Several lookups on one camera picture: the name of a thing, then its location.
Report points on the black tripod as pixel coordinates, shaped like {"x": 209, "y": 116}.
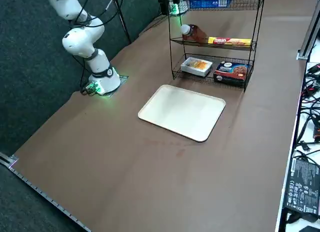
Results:
{"x": 122, "y": 19}

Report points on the labelled black power adapter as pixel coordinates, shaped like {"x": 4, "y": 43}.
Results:
{"x": 302, "y": 184}

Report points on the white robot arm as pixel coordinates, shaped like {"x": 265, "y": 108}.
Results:
{"x": 82, "y": 39}
{"x": 174, "y": 9}

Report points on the white cracker box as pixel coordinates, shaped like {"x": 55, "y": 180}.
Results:
{"x": 196, "y": 67}

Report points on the dark blue chocolate cookie box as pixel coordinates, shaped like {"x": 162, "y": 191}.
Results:
{"x": 231, "y": 73}

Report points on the blue Oreo cookie box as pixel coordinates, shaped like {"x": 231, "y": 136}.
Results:
{"x": 210, "y": 0}

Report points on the black plug red light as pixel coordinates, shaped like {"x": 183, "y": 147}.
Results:
{"x": 316, "y": 132}
{"x": 313, "y": 85}

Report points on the amber tea bottle white cap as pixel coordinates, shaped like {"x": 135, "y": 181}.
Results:
{"x": 196, "y": 33}

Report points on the black stand post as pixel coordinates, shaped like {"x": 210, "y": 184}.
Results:
{"x": 163, "y": 4}

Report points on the aluminium table edge rail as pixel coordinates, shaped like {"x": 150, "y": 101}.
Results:
{"x": 37, "y": 189}

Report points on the aluminium profile post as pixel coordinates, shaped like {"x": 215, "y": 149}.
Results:
{"x": 308, "y": 34}

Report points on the cream plastic tray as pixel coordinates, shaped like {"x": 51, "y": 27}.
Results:
{"x": 182, "y": 112}

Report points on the yellow red cookie box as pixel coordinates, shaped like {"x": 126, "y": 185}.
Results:
{"x": 230, "y": 41}

